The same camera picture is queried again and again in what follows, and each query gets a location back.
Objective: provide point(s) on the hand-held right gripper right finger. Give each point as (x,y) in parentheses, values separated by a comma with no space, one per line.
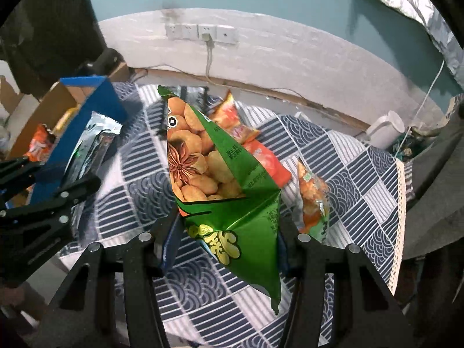
(288,257)

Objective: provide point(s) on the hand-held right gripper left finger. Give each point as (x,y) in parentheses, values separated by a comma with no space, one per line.
(168,241)

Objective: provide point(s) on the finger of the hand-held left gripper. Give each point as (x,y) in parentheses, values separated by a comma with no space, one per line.
(18,170)
(72,190)

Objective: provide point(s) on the large orange snack bag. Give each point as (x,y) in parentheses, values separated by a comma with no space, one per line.
(38,147)

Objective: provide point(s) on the silver snack packet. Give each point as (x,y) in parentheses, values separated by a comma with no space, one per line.
(94,145)

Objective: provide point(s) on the green peanut snack bag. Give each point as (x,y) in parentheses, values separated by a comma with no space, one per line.
(232,195)

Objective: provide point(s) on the blue-edged cardboard box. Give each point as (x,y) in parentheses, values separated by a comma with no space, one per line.
(103,101)

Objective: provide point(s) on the green orange snack packet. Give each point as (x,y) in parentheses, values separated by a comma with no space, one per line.
(311,195)

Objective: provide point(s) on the plain orange snack bag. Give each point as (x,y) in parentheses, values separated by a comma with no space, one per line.
(268,163)

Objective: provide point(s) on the navy white patterned tablecloth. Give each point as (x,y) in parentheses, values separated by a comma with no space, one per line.
(362,188)

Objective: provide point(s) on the small brown cardboard box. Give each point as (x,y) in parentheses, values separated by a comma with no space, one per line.
(121,71)

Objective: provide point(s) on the black cylindrical device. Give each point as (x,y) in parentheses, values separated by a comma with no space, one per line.
(107,60)

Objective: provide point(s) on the small orange snack packet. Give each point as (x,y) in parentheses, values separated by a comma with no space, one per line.
(232,116)

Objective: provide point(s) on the green patterned bag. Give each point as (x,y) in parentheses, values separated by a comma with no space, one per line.
(406,148)

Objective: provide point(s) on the white electric kettle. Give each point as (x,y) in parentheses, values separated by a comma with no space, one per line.
(384,128)

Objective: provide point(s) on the grey hanging towel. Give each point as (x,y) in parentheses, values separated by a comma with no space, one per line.
(442,195)

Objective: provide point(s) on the silver foil curtain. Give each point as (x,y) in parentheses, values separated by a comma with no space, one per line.
(435,25)

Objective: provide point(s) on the white wall socket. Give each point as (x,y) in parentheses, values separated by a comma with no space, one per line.
(227,35)
(190,32)
(174,31)
(208,31)

